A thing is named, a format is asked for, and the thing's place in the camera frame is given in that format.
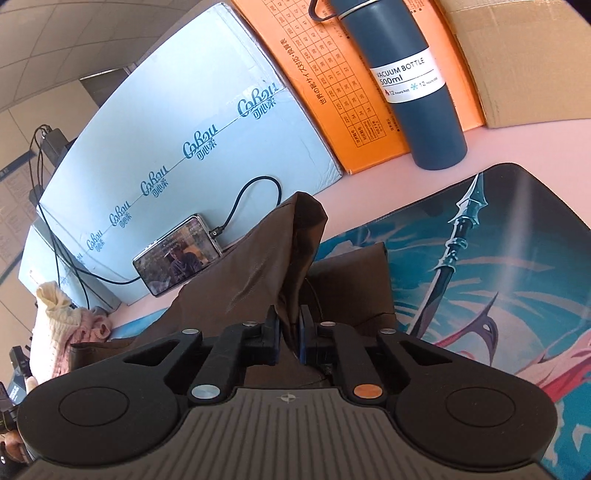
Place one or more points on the grey roller blind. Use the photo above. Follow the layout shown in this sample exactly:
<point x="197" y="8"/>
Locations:
<point x="104" y="87"/>

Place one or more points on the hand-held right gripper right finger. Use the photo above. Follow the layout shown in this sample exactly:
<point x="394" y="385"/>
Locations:
<point x="304" y="344"/>

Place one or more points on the smartphone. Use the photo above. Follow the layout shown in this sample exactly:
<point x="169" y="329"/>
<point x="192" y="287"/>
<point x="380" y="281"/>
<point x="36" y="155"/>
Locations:
<point x="178" y="256"/>

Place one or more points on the person's left hand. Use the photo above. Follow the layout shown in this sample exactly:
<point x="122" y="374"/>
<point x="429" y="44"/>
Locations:
<point x="13" y="446"/>

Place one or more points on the pink knit sweater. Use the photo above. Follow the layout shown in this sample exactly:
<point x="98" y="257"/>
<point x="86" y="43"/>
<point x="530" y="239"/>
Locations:
<point x="90" y="325"/>

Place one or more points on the blue printed desk mat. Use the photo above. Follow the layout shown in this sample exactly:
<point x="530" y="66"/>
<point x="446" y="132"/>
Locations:
<point x="508" y="254"/>

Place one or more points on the black power adapter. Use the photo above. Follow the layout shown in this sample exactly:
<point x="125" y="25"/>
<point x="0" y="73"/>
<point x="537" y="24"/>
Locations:
<point x="54" y="143"/>

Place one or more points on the brown cardboard box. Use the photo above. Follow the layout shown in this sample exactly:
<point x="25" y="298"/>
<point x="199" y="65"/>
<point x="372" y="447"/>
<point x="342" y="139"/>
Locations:
<point x="531" y="60"/>

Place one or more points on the orange box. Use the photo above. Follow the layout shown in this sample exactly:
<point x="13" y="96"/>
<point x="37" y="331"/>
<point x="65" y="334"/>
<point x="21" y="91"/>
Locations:
<point x="323" y="92"/>

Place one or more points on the brown garment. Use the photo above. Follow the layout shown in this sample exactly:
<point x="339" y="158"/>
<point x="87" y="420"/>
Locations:
<point x="258" y="258"/>

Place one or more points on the dark blue vacuum bottle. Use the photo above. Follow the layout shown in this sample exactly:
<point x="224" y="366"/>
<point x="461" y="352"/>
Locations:
<point x="415" y="129"/>

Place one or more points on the cream knit sweater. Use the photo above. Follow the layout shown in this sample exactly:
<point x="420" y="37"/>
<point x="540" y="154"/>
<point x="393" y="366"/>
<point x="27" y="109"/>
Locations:
<point x="55" y="304"/>

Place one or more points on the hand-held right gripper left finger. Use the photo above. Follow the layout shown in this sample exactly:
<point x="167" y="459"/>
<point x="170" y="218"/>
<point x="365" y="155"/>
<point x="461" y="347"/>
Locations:
<point x="270" y="344"/>

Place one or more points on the light blue box with label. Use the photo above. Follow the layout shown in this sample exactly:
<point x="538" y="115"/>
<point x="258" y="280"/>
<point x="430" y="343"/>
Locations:
<point x="41" y="272"/>

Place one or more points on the light blue cardboard box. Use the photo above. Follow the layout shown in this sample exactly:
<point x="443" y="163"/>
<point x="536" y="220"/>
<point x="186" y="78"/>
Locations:
<point x="184" y="101"/>

